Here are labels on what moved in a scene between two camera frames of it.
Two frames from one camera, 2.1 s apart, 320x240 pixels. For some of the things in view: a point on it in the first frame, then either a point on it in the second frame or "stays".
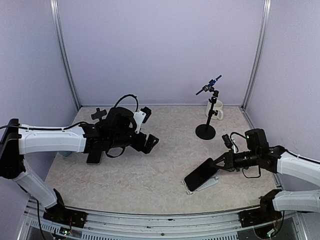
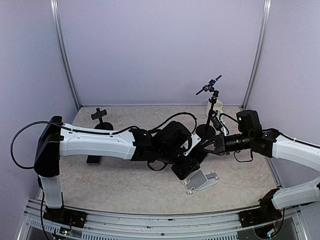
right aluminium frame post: x=260 y=52 stays
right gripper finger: x=221 y=158 → x=208 y=142
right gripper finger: x=230 y=169 → x=215 y=152
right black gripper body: x=230 y=159 → x=221 y=145
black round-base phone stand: x=99 y=114 stays
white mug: x=218 y=106 stays
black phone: x=201 y=174 → x=201 y=155
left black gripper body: x=139 y=145 → x=184 y=168
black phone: x=94 y=157 stays
